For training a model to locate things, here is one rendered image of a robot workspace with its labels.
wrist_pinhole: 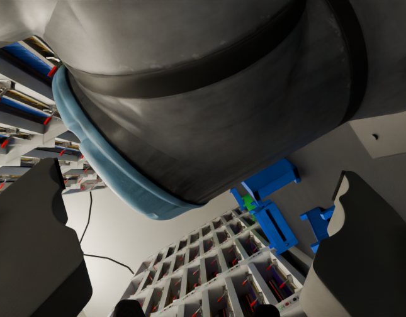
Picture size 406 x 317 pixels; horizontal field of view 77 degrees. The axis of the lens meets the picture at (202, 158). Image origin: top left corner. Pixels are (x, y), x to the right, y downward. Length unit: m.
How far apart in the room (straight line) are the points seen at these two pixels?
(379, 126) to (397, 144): 0.03
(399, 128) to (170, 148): 0.27
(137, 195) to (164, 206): 0.02
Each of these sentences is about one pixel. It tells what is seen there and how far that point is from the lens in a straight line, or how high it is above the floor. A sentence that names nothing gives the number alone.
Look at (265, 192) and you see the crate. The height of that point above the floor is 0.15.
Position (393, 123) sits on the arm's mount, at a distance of 0.35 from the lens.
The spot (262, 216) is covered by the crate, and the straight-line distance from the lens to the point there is 1.76.
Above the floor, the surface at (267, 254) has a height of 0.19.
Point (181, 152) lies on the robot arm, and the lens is 0.15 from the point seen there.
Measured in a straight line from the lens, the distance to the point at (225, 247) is 2.71.
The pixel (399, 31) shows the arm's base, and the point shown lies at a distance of 0.22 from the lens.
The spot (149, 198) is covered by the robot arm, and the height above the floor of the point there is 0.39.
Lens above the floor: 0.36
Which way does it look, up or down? 3 degrees down
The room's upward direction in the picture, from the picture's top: 120 degrees counter-clockwise
